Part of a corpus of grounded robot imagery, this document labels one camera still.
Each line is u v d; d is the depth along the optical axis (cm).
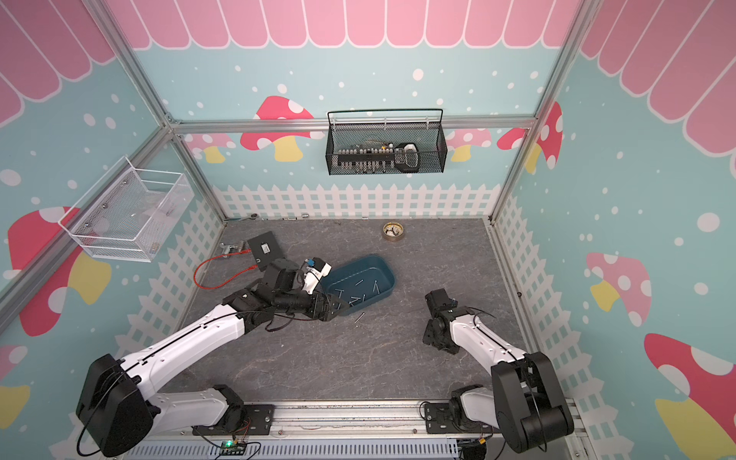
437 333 65
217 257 110
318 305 68
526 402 41
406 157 90
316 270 71
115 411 39
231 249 109
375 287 100
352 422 75
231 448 73
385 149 92
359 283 100
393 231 116
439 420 74
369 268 103
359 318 92
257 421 74
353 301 97
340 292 99
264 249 109
